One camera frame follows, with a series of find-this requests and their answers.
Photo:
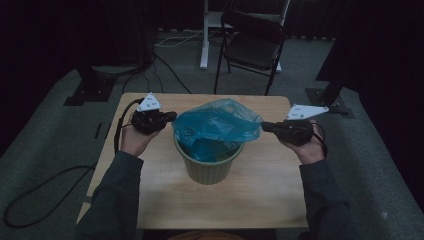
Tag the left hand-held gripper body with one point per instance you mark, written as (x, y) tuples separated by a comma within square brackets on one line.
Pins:
[(148, 121)]

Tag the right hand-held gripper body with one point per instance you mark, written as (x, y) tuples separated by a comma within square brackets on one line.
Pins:
[(295, 131)]

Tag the blue plastic bag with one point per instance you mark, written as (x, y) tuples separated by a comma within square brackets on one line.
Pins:
[(216, 125)]

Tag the green plastic bin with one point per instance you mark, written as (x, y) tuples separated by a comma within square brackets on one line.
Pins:
[(208, 173)]

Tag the person's left hand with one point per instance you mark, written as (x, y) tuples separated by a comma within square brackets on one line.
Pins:
[(133, 141)]

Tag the person's right hand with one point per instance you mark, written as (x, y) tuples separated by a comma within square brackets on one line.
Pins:
[(311, 151)]

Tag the black floor tape strip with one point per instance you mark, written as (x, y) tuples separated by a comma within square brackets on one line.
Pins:
[(98, 130)]

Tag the grey round stand base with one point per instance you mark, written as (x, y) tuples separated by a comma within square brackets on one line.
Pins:
[(115, 70)]

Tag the black folding chair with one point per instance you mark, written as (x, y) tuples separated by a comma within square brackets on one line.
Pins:
[(250, 50)]

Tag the grey tape piece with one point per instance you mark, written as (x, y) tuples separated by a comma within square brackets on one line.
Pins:
[(86, 199)]

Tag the dark curtain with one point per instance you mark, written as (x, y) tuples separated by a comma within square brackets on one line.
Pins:
[(40, 40), (383, 50)]

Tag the person's orange lap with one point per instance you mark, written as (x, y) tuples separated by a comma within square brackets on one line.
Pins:
[(203, 236)]

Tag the small white floor scrap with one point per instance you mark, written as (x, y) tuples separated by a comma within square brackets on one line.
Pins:
[(384, 215)]

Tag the black stand with base plate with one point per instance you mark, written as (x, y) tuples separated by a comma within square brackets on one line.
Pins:
[(90, 95), (333, 95)]

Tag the white desk frame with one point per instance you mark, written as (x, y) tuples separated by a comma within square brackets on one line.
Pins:
[(204, 50)]

